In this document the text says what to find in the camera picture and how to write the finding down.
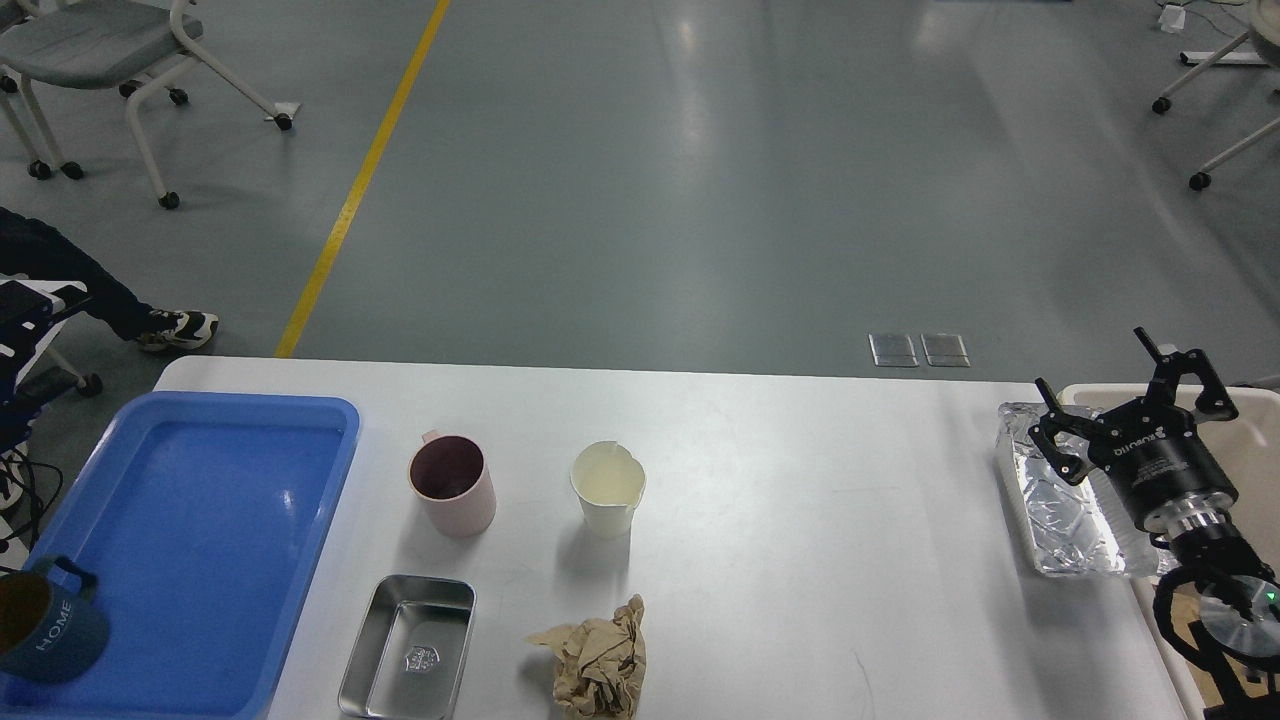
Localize crumpled brown paper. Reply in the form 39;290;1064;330
524;594;648;719

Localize right metal floor plate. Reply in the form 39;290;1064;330
920;333;972;368

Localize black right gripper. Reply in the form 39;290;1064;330
1027;327;1242;534

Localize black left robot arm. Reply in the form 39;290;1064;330
1;279;102;455

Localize pink ribbed mug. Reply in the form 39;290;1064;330
408;430;497;538

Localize left metal floor plate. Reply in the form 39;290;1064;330
867;333;919;368

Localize white chair base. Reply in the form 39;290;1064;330
1151;0;1280;192

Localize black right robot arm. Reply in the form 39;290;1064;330
1028;327;1279;719

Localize grey office chair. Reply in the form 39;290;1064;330
1;1;294;210

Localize aluminium foil tray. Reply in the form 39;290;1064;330
996;402;1178;578

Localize beige plastic bin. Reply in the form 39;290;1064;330
1059;380;1279;719

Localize white paper cup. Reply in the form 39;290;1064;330
570;439;646;539

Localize blue plastic tray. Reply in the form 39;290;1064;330
3;391;360;719

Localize stainless steel rectangular tin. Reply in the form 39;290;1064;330
337;574;476;719

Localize black cables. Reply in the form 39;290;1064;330
0;443;63;556

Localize person in dark trousers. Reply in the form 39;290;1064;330
0;206;221;354

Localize metal floor plate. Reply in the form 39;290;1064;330
920;333;972;368
867;333;919;368

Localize dark blue mug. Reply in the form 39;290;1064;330
1;555;110;683

